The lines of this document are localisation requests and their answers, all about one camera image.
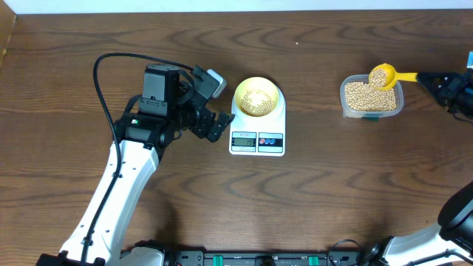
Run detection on pale yellow bowl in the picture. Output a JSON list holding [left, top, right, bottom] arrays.
[[234, 77, 279, 117]]

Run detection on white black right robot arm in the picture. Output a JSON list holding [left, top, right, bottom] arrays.
[[359, 68, 472, 266]]

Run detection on soybeans in bowl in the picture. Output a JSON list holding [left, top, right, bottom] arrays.
[[240, 90, 274, 117]]

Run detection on yellow measuring scoop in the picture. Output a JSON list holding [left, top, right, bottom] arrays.
[[373, 64, 417, 91]]

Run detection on soybeans pile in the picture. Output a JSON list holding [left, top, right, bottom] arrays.
[[344, 82, 397, 112]]

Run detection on white digital kitchen scale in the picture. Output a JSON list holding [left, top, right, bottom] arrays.
[[228, 83, 286, 157]]

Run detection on green tape piece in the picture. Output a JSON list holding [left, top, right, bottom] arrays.
[[361, 116, 379, 121]]

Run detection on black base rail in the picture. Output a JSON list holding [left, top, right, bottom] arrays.
[[120, 239, 370, 266]]

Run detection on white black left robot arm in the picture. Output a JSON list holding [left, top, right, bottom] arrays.
[[37, 64, 234, 265]]

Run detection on clear plastic container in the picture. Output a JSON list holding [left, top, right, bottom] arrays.
[[340, 75, 404, 118]]

